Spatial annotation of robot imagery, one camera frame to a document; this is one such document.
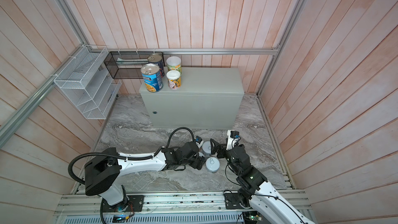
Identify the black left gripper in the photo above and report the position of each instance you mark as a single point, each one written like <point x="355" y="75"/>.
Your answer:
<point x="197" y="159"/>

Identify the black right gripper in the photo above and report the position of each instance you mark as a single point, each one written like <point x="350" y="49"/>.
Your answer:
<point x="222" y="150"/>

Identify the yellow can white lid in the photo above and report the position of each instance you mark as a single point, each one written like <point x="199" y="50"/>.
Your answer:
<point x="174" y="63"/>
<point x="174" y="79"/>

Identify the blue soup can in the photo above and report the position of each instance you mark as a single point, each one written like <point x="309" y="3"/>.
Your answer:
<point x="152" y="77"/>

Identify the dark blue tomato can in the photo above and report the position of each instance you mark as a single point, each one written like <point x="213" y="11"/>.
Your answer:
<point x="157" y="59"/>

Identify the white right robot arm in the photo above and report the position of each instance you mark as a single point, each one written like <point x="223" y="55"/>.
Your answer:
<point x="256" y="191"/>

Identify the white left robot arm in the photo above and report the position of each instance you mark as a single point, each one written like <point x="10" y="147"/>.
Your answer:
<point x="102" y="171"/>

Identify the grey-label short can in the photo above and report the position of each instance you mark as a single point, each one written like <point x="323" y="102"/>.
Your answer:
<point x="206" y="149"/>

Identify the short white-top can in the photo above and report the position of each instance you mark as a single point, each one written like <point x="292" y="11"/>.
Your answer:
<point x="212" y="164"/>

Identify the grey metal cabinet box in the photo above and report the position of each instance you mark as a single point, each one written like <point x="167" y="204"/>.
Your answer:
<point x="209" y="98"/>

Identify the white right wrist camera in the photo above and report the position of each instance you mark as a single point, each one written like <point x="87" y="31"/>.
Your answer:
<point x="233" y="139"/>

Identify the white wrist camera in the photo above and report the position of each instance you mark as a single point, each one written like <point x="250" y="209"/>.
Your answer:
<point x="233" y="139"/>
<point x="199" y="141"/>

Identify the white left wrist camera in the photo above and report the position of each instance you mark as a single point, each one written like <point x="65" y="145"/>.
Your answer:
<point x="199" y="141"/>

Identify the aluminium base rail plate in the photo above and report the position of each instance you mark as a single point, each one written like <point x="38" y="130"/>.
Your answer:
<point x="206" y="207"/>

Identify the black wire mesh basket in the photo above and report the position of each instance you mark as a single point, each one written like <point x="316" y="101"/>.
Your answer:
<point x="126" y="65"/>

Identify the aluminium wall rail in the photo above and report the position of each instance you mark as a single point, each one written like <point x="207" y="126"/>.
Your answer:
<point x="195" y="51"/>

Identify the white wire mesh shelf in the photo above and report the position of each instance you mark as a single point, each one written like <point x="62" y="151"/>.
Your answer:
<point x="87" y="83"/>

